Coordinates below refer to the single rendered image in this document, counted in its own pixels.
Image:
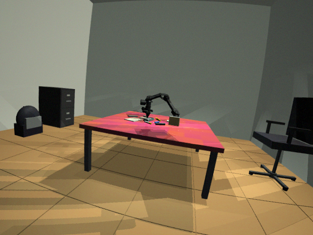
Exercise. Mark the pale beige flat rectangular panel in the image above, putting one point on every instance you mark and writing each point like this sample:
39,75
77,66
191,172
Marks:
133,119

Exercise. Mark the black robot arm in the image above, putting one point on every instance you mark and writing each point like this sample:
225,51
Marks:
149,99

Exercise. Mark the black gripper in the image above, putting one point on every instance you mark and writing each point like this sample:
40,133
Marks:
147,110

